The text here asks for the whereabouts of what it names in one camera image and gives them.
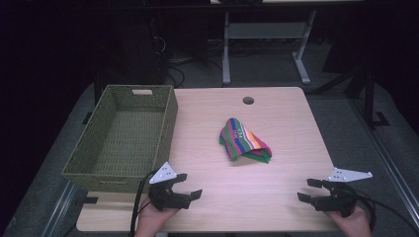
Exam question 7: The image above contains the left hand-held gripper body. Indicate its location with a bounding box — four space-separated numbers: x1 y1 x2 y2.
147 161 193 211

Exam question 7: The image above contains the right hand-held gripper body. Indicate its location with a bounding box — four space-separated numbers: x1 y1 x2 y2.
311 167 374 219

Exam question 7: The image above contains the striped knitted pet sweater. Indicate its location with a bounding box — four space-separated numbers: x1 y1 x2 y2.
218 117 273 165

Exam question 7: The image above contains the person's left hand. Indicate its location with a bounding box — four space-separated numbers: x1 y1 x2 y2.
133 197 181 237

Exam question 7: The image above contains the person's right hand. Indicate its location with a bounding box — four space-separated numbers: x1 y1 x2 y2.
324 203 373 237

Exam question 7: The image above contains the green woven basket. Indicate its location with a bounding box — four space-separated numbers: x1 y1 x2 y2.
61 84 179 195

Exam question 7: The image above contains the black metal stand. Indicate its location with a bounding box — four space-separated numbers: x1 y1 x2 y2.
344 67 391 130

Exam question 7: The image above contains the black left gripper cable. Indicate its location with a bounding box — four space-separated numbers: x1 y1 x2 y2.
129 169 158 237

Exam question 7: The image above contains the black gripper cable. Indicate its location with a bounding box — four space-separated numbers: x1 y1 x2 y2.
344 184 419 235
129 169 158 237

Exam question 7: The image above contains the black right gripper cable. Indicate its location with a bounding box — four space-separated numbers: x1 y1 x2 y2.
344 184 419 235

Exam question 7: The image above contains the metal floor rail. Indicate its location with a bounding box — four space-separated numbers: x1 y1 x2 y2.
349 97 419 230
41 180 81 237

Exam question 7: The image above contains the tangle of floor cables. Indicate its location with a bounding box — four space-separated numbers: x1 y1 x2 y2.
150 34 225 89

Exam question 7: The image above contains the grey metal desk frame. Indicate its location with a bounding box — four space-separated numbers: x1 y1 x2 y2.
221 9 318 87

